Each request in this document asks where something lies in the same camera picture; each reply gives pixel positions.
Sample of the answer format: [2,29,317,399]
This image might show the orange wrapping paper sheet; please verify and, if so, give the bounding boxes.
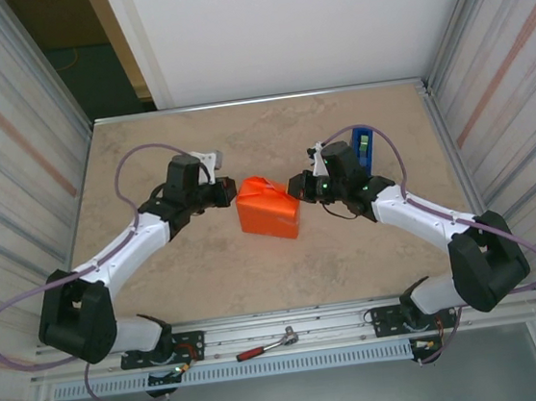
[233,171,302,247]

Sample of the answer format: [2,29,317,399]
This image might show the thin aluminium table edge rail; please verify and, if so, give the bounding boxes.
[91,76,430,126]

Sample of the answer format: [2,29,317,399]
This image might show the wide aluminium mounting rail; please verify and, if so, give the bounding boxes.
[25,279,536,387]

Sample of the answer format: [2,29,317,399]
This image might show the red handled ratchet wrench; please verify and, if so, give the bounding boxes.
[233,323,302,363]

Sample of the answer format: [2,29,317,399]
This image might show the white door frame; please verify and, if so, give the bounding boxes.
[102,0,176,116]

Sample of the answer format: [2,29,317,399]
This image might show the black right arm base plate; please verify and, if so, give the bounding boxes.
[370,295,460,339]

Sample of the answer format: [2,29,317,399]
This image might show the aluminium corner post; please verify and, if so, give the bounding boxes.
[418,0,516,85]
[0,0,95,139]

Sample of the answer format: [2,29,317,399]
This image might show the thin black right gripper cable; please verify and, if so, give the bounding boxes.
[320,198,353,222]

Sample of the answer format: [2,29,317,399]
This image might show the orange floor cable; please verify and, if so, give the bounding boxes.
[54,45,89,74]

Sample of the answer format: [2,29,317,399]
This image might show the grey slotted cable duct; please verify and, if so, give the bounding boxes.
[49,340,416,401]

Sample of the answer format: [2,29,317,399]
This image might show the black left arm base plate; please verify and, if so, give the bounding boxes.
[117,329,208,372]

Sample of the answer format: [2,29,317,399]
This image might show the aluminium side rail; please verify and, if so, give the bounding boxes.
[416,70,519,294]

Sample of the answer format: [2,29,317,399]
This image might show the blue tape dispenser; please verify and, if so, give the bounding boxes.
[348,124,378,177]

